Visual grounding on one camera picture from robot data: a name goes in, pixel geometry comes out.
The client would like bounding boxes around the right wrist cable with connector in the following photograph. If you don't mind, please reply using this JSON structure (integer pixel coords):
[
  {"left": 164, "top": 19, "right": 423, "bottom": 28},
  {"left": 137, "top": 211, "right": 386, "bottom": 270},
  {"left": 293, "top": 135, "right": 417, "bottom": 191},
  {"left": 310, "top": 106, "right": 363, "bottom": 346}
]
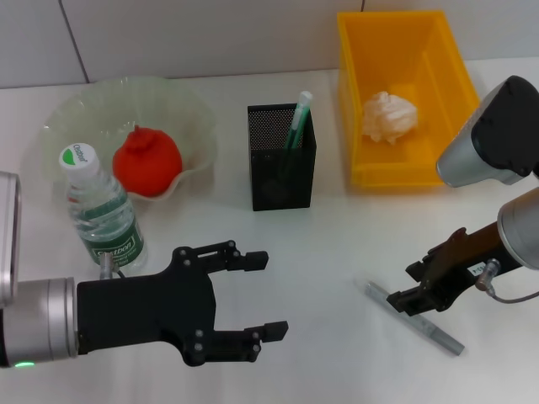
[{"left": 475, "top": 258, "right": 539, "bottom": 305}]

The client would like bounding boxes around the wrist cable with connector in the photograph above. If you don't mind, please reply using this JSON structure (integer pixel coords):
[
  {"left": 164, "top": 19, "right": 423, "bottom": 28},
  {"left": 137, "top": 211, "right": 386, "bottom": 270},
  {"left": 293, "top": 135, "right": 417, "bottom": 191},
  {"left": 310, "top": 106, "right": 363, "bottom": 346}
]
[
  {"left": 99, "top": 252, "right": 128, "bottom": 280},
  {"left": 475, "top": 258, "right": 539, "bottom": 305}
]

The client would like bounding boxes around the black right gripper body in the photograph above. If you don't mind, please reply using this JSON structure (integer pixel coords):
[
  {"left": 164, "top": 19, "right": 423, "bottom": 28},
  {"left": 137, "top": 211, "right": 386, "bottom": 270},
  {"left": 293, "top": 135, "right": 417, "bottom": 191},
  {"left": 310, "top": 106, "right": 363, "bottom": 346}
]
[{"left": 419, "top": 222, "right": 524, "bottom": 313}]

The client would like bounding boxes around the left wrist cable with connector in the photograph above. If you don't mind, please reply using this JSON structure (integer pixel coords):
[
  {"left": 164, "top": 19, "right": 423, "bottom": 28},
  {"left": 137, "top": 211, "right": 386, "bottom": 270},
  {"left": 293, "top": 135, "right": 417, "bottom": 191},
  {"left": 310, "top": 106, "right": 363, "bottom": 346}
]
[{"left": 99, "top": 252, "right": 128, "bottom": 280}]

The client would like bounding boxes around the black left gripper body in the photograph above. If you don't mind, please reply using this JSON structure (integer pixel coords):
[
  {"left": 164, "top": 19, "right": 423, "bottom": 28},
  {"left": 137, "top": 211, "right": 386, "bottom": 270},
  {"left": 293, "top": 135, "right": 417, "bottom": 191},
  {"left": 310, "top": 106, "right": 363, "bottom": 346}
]
[{"left": 75, "top": 247, "right": 218, "bottom": 369}]

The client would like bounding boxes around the grey pen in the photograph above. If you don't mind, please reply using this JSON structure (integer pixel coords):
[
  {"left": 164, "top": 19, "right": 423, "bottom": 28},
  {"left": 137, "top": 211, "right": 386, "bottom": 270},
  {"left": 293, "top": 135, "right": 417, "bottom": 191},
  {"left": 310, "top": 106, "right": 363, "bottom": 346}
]
[{"left": 364, "top": 280, "right": 467, "bottom": 358}]

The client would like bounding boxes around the black mesh pen holder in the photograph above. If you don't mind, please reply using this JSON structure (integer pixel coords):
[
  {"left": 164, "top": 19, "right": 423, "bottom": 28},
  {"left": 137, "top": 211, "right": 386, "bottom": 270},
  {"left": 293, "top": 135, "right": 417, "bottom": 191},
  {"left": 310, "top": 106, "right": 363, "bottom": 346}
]
[{"left": 247, "top": 101, "right": 318, "bottom": 212}]

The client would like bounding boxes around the green pen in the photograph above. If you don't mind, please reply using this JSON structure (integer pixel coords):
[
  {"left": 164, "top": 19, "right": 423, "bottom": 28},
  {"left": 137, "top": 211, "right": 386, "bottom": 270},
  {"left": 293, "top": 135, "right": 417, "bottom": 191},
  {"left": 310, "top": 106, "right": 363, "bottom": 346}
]
[{"left": 281, "top": 90, "right": 314, "bottom": 151}]

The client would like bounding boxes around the pale green glass fruit plate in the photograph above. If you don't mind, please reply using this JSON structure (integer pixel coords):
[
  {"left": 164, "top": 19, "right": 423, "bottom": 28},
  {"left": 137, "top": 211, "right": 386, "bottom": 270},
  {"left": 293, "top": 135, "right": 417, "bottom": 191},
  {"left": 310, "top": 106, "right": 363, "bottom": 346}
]
[{"left": 40, "top": 75, "right": 218, "bottom": 204}]

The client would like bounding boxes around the clear green-label water bottle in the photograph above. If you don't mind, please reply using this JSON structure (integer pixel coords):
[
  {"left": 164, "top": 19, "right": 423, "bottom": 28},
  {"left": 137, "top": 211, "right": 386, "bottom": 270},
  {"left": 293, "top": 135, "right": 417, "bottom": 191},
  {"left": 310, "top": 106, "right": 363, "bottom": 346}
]
[{"left": 58, "top": 142, "right": 148, "bottom": 271}]

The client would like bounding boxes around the yellow plastic bin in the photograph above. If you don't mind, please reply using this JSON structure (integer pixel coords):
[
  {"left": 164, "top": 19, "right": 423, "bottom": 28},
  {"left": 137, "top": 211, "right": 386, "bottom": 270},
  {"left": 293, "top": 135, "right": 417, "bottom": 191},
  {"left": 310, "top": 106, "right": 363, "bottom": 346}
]
[{"left": 336, "top": 10, "right": 483, "bottom": 189}]

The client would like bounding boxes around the white paper ball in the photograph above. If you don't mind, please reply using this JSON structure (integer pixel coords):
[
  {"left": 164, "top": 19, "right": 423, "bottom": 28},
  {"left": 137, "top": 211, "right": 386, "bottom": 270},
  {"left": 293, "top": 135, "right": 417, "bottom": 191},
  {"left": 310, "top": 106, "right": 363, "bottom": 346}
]
[{"left": 362, "top": 90, "right": 420, "bottom": 146}]

